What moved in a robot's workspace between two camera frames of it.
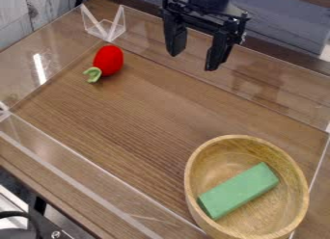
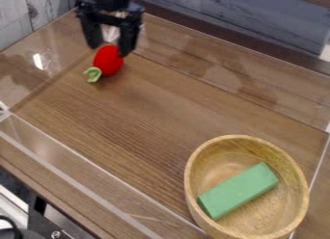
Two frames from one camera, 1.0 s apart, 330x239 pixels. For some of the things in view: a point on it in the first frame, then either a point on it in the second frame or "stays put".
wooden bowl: x=244 y=189 stays put
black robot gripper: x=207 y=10 -> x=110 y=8
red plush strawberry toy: x=107 y=62 stays put
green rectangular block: x=238 y=191 stays put
